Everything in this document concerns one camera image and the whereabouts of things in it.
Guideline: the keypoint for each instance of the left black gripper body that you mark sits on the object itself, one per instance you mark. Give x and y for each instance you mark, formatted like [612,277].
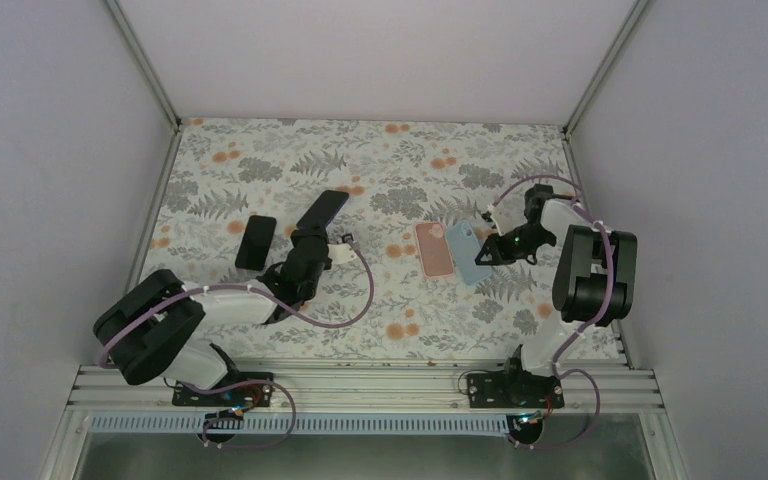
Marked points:
[298,235]

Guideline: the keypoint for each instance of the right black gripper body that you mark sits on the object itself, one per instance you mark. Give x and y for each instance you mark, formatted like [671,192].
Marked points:
[531,238]

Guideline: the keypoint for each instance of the light blue phone case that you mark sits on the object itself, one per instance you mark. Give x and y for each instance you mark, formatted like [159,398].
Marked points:
[464,248]

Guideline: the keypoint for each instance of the black phone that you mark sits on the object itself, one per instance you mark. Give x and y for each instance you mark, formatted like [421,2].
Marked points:
[323,210]
[256,243]

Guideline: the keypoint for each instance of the pink phone case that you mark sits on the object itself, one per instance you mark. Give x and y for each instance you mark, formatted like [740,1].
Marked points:
[433,250]

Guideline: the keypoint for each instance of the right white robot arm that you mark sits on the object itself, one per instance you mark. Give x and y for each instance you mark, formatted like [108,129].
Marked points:
[594,281]

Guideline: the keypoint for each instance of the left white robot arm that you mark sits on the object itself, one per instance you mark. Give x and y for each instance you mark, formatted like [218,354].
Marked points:
[149,332]

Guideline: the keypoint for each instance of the floral patterned table mat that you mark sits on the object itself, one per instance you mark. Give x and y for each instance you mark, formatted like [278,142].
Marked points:
[398,174]

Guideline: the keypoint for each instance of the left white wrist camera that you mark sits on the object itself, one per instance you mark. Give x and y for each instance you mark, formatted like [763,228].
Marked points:
[343,251]

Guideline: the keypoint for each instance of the aluminium mounting rail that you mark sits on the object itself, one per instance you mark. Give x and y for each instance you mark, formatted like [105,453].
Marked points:
[381,387]

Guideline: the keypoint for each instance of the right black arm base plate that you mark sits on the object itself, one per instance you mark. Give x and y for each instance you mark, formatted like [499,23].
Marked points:
[487,390]

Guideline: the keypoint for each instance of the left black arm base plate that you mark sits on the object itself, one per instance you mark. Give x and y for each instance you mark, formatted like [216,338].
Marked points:
[255,395]

